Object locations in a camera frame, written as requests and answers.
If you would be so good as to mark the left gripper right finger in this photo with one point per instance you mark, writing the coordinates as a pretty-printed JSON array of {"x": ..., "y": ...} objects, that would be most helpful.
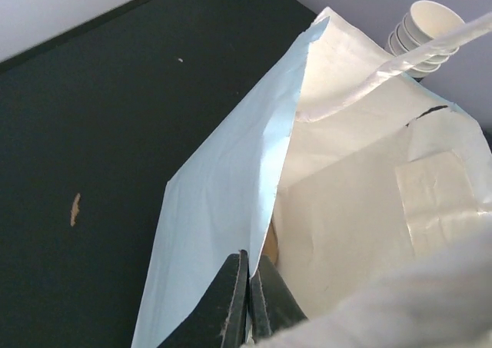
[{"x": 271, "y": 304}]

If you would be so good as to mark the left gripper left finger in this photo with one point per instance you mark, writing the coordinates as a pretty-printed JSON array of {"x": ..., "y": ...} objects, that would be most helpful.
[{"x": 219, "y": 319}]

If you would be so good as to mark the light blue paper bag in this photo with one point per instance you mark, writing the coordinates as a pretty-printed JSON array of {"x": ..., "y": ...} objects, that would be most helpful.
[{"x": 358, "y": 170}]

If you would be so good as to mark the brown pulp cup carrier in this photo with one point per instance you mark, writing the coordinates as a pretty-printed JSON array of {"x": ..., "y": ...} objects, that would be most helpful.
[{"x": 270, "y": 248}]

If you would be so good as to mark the right paper cup stack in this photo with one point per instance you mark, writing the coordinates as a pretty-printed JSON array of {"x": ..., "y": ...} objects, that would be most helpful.
[{"x": 425, "y": 21}]

